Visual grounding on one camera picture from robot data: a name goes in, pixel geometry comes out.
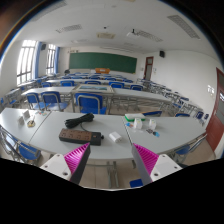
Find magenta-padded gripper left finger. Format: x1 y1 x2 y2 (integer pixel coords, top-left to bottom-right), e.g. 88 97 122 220
39 142 92 185

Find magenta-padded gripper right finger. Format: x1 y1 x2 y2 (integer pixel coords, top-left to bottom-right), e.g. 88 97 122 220
130 143 183 186

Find white charger block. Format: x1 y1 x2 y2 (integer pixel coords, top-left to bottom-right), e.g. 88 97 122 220
108 131 123 144

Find dark brown power strip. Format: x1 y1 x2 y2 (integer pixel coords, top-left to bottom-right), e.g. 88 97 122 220
58 128 103 146

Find green and white case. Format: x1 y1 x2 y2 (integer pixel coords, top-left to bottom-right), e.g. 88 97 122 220
124 113 147 122

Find red-brown door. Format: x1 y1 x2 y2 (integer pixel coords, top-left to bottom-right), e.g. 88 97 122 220
205 67 224 153

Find grey classroom desks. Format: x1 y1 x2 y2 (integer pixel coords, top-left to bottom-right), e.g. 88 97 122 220
0 71 204 118

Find desk with printed top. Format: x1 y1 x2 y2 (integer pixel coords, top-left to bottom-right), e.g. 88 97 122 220
71 84 115 114

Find brown door with window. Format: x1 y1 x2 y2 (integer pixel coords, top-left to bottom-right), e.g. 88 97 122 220
143 56 155 81

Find orange lectern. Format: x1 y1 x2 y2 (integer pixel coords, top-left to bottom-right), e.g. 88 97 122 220
94 67 111 75

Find blue curtain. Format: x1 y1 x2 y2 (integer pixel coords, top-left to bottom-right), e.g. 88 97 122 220
34 41 43 79
54 46 61 74

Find narrow window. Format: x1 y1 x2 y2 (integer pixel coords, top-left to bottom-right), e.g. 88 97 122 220
45 44 57 75

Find large window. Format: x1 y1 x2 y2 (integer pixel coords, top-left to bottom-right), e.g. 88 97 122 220
16 39 37 86

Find green chalkboard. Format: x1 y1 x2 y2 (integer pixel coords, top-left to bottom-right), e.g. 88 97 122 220
68 51 138 74

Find ceiling projector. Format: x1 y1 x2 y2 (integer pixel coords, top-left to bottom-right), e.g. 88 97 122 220
126 29 141 38

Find ceiling light panels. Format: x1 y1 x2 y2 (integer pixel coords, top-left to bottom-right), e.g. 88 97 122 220
31 0 202 53

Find coiled black power cable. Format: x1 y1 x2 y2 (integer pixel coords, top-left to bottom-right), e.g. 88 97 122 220
64 112 95 133

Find blue chair with metal frame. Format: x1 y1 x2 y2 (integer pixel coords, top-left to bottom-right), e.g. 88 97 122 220
74 93 108 115

